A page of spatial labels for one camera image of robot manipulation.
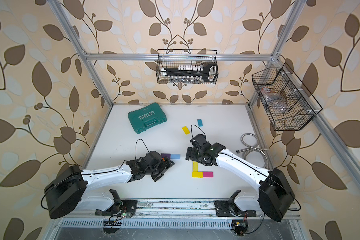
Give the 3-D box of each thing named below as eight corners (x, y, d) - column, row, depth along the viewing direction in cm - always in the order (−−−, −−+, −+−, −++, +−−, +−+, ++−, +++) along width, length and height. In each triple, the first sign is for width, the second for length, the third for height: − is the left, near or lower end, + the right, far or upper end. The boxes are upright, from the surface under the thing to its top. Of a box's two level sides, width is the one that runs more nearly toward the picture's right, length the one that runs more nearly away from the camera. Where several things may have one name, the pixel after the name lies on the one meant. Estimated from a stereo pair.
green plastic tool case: (136, 134, 104) (134, 130, 100) (128, 117, 115) (126, 112, 111) (167, 121, 112) (166, 117, 108) (157, 105, 123) (156, 101, 119)
